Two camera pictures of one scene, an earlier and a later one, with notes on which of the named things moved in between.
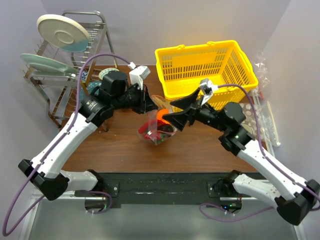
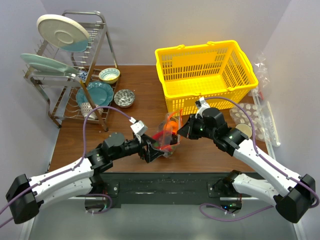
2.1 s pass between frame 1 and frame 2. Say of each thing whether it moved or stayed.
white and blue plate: stayed
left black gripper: moved
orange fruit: moved
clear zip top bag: moved
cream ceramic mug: stayed
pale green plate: stayed
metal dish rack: stayed
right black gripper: moved
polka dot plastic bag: stayed
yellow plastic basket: stayed
